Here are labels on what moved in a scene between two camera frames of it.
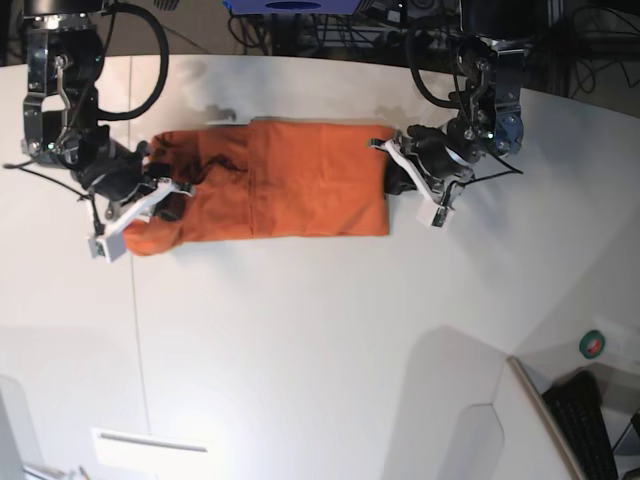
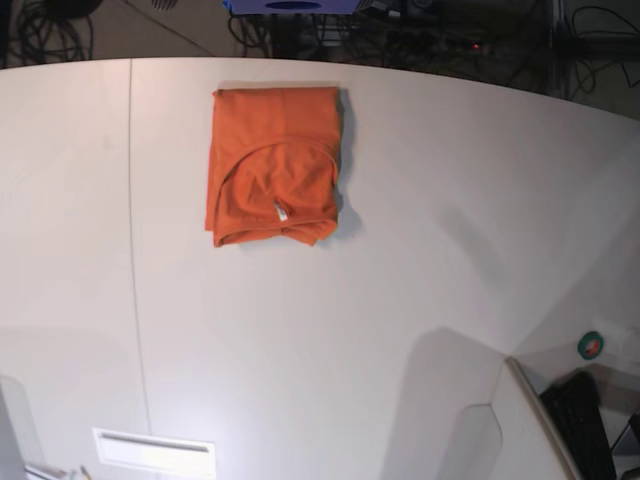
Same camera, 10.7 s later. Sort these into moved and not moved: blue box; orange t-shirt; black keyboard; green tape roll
Moved: orange t-shirt
Not moved: green tape roll; black keyboard; blue box
